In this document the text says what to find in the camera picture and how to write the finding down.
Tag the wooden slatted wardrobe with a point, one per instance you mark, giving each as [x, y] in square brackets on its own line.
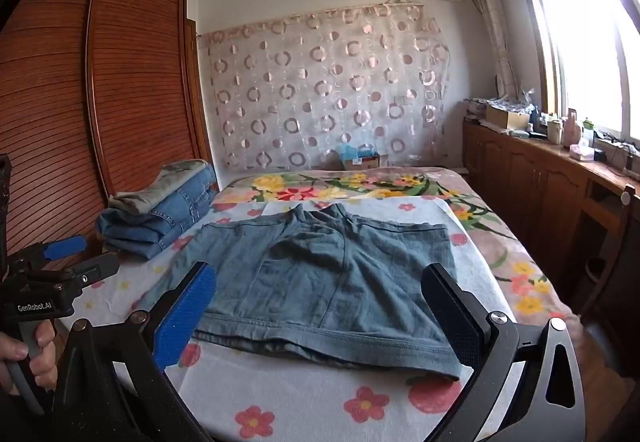
[60, 97]

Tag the pale patterned window drape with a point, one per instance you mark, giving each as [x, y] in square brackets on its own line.
[492, 22]

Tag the long wooden cabinet counter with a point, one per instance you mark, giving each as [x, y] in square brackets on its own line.
[530, 172]

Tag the printed cardboard box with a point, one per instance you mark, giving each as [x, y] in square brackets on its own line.
[367, 163]

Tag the green capped bottle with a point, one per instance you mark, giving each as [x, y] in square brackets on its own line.
[588, 132]

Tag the wooden framed window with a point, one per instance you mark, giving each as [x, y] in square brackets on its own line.
[585, 47]

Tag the folded grey pants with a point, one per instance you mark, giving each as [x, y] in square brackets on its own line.
[150, 194]

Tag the person's left hand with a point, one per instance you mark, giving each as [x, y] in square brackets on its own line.
[12, 352]

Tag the teal green shirt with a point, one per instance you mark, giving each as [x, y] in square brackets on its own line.
[320, 282]

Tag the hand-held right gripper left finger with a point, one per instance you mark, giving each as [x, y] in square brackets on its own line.
[182, 322]

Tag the white tissue box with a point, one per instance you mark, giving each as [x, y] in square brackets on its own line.
[581, 152]

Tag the blue plastic bag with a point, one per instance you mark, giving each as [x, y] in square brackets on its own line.
[352, 152]

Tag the circle patterned sheer curtain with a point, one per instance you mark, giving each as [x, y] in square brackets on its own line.
[310, 87]

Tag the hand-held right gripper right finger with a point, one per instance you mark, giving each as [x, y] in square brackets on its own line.
[452, 322]

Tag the open cardboard box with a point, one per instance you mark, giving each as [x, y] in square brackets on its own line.
[505, 119]

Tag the folded blue jeans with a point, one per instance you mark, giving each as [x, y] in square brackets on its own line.
[165, 227]

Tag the white jar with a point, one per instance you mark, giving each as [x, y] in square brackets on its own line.
[555, 132]

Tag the pile of wrapped packages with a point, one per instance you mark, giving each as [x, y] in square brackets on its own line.
[500, 101]

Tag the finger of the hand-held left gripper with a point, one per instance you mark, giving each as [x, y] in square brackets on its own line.
[65, 247]
[95, 271]

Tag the strawberry print bed sheet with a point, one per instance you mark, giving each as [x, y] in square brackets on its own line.
[300, 402]

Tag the pink bottle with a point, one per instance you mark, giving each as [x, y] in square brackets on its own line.
[572, 129]

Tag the dark wooden chair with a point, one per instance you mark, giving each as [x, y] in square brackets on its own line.
[620, 262]

